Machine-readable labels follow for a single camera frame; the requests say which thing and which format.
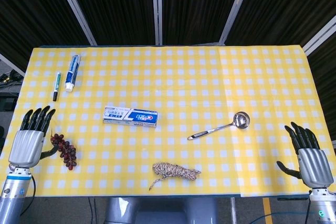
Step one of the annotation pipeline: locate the grey robot torso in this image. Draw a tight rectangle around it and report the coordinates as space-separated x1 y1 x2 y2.
104 197 218 224

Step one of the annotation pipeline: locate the green white marker pen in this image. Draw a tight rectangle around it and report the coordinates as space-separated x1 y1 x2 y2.
52 72 62 102

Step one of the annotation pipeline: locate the yellow white checkered tablecloth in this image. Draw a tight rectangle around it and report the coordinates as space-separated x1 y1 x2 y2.
0 45 336 198

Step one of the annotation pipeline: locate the white partition post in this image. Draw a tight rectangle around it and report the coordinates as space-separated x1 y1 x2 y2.
218 0 256 46
51 0 98 46
0 52 26 77
302 15 336 56
151 0 163 46

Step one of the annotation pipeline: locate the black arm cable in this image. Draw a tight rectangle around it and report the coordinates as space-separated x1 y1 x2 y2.
30 175 37 199

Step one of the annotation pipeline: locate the dark red grape bunch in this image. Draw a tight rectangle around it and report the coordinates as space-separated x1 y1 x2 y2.
49 129 78 171

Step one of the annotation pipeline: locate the steel ladle with black handle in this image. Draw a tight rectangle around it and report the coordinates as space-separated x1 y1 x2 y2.
187 111 250 141

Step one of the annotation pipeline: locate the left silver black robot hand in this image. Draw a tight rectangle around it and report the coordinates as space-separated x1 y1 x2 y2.
8 105 60 169

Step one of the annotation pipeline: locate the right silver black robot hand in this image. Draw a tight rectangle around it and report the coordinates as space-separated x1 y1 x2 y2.
276 122 335 189

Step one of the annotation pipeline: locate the blue white toothpaste tube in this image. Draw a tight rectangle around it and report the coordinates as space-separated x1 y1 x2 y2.
65 54 81 92

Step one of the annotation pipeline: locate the multicoloured braided rope bundle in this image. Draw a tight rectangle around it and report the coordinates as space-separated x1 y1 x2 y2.
148 162 202 191

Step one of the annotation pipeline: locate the blue white toothpaste box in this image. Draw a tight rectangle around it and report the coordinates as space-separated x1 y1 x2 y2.
102 106 159 129

